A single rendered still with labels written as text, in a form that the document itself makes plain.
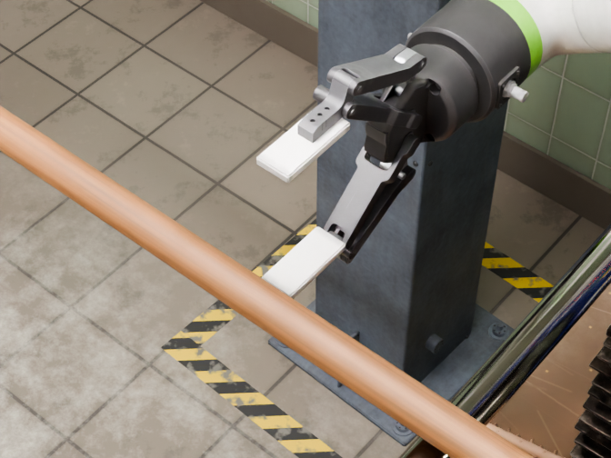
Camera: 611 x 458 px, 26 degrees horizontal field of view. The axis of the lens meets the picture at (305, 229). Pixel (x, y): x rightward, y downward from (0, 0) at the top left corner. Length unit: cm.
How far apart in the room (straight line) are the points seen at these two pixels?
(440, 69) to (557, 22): 12
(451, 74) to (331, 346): 27
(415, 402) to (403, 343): 129
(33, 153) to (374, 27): 80
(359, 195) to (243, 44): 189
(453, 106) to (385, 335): 118
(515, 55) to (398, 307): 107
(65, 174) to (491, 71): 34
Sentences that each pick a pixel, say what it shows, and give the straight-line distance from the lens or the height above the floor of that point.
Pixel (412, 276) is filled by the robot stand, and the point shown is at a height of 36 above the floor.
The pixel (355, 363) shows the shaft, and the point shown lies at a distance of 90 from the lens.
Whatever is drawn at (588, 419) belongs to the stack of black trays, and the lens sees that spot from 148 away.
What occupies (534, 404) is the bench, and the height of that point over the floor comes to 58.
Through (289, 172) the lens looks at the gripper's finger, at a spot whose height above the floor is 127.
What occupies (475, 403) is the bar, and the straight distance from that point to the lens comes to 92.
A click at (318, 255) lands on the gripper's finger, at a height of 113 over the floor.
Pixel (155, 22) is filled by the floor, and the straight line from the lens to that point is 300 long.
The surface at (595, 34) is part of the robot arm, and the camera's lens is 111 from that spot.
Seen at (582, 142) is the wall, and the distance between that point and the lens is 252.
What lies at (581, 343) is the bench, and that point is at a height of 58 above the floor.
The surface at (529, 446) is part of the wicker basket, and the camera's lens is 141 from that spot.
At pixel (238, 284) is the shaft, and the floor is 121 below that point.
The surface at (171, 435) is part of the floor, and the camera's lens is 229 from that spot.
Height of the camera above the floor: 194
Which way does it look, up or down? 49 degrees down
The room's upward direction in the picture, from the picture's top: straight up
